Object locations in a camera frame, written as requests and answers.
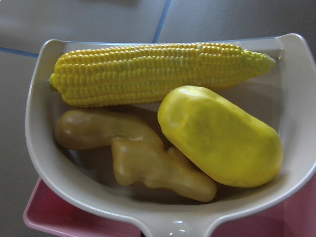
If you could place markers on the tan toy ginger root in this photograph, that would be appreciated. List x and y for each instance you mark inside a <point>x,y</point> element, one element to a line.
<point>139,154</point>

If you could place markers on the yellow toy corn cob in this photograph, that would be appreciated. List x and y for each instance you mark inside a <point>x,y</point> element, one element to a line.
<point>145,73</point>

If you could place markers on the yellow toy potato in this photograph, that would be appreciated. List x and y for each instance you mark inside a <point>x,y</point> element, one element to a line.
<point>228,144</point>

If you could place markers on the pink plastic bin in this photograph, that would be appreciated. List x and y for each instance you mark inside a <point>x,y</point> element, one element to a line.
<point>295,217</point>

